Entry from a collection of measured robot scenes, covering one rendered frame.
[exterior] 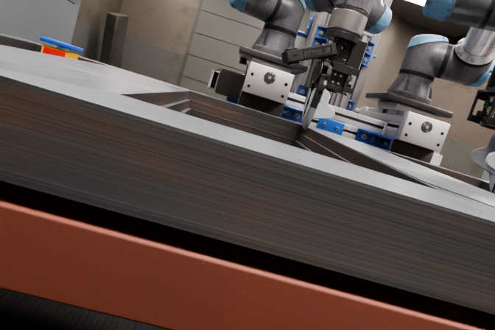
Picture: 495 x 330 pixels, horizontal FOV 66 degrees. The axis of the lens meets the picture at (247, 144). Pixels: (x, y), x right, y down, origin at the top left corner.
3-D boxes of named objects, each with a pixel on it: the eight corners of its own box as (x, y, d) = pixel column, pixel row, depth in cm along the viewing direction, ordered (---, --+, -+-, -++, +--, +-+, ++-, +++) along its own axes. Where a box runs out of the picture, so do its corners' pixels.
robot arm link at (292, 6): (304, 36, 127) (317, -5, 126) (271, 21, 121) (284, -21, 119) (285, 36, 138) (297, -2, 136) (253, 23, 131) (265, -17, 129)
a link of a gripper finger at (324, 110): (328, 137, 81) (343, 95, 80) (302, 129, 80) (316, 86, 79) (325, 135, 84) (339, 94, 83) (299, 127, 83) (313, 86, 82)
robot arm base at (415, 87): (378, 95, 141) (387, 68, 140) (417, 107, 142) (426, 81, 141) (395, 95, 126) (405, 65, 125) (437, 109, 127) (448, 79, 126)
